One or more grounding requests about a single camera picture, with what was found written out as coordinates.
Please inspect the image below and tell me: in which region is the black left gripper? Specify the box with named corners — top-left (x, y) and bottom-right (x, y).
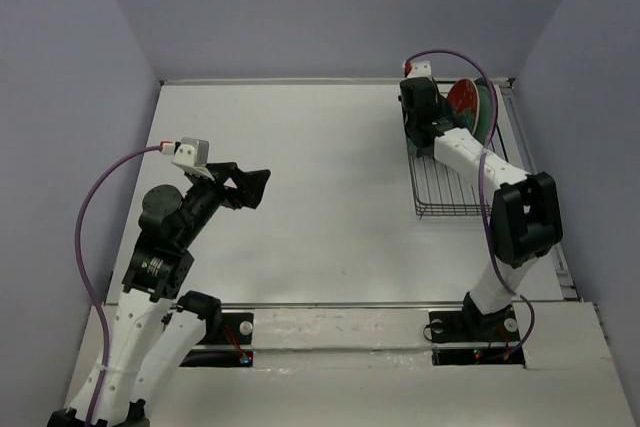
top-left (178, 161), bottom-right (272, 245)

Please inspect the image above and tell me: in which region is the red teal floral plate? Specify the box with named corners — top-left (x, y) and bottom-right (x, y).
top-left (446, 79), bottom-right (480, 132)

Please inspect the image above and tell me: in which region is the light green round plate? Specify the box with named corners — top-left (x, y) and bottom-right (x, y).
top-left (474, 78), bottom-right (493, 144)

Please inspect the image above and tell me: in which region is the teal scalloped plate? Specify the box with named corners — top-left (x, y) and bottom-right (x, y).
top-left (406, 138), bottom-right (421, 158)

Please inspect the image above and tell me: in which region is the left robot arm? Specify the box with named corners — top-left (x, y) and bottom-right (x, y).
top-left (48, 162), bottom-right (271, 426)

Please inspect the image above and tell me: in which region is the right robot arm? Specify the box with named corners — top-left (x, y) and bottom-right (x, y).
top-left (399, 76), bottom-right (563, 344)

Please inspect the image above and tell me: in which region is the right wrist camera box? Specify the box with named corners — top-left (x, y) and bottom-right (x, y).
top-left (403, 59), bottom-right (433, 79)

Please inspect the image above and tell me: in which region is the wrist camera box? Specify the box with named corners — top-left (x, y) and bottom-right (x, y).
top-left (403, 59), bottom-right (433, 79)
top-left (160, 137), bottom-right (209, 170)

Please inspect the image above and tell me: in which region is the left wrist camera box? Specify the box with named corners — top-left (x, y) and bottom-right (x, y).
top-left (160, 137), bottom-right (209, 170)

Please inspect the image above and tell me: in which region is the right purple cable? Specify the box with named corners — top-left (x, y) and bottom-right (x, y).
top-left (407, 49), bottom-right (540, 363)

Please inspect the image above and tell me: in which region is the purple cable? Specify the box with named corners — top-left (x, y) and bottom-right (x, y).
top-left (407, 49), bottom-right (540, 363)
top-left (73, 146), bottom-right (166, 427)

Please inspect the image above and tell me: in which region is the black wire dish rack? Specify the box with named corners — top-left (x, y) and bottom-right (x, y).
top-left (407, 85), bottom-right (525, 218)

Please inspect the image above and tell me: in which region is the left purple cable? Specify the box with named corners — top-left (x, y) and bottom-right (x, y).
top-left (73, 146), bottom-right (166, 427)

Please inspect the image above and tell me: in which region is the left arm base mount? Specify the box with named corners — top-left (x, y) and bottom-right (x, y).
top-left (181, 311), bottom-right (254, 368)

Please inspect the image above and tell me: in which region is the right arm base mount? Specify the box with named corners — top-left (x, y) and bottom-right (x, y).
top-left (422, 307), bottom-right (525, 367)

